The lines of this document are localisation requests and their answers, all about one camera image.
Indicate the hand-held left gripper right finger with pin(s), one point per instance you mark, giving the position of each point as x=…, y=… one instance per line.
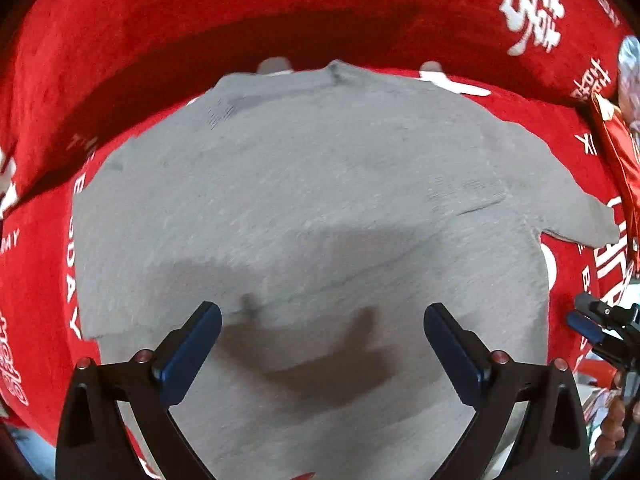
x=452, y=352

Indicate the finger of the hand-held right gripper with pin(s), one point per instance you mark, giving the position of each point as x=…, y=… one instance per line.
x=588, y=304
x=582, y=326

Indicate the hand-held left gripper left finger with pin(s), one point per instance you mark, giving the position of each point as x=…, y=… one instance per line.
x=192, y=347

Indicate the grey t-shirt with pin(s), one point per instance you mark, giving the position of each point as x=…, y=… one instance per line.
x=310, y=185

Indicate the person's right hand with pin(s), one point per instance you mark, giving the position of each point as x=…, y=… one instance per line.
x=617, y=412

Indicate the shiny red packet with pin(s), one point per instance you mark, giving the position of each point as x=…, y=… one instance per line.
x=617, y=150

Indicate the silver foil object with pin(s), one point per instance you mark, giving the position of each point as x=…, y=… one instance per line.
x=630, y=67

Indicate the red printed blanket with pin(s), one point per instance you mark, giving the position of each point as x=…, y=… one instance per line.
x=150, y=35

